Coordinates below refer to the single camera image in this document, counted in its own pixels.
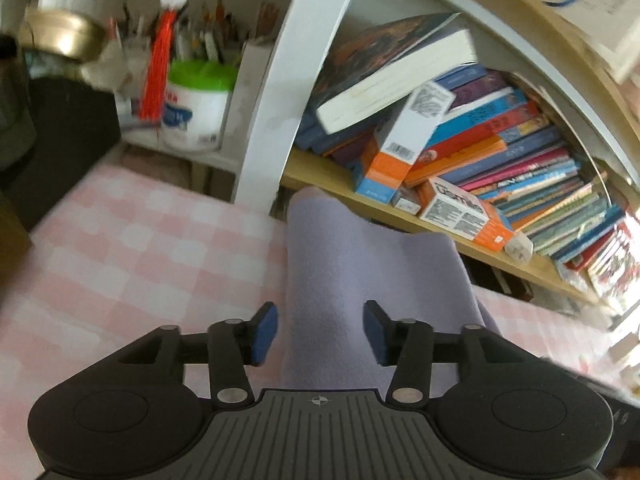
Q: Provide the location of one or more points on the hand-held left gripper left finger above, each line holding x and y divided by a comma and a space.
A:
265, 332

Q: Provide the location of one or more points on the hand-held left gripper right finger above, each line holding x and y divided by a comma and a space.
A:
377, 332

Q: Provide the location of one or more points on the brown and purple sweater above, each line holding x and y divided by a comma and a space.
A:
350, 270

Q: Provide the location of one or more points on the flat orange and white box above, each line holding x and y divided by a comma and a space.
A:
465, 215

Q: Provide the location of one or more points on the pink checked printed mat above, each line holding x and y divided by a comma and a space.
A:
150, 240

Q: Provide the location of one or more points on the small white charger plug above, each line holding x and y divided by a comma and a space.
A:
519, 247

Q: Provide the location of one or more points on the tall white and orange box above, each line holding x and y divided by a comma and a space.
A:
400, 150

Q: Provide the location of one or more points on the row of colourful books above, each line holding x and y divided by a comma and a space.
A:
525, 170

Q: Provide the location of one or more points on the white tub with green lid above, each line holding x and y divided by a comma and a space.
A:
197, 110

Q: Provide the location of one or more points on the red bottle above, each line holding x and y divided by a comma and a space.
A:
157, 60

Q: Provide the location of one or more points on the bunch of pens and pencils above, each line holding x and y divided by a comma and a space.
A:
210, 35

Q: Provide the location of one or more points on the gold lidded tin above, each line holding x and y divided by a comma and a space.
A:
65, 35

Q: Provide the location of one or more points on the white bookshelf frame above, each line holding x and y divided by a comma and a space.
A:
280, 85

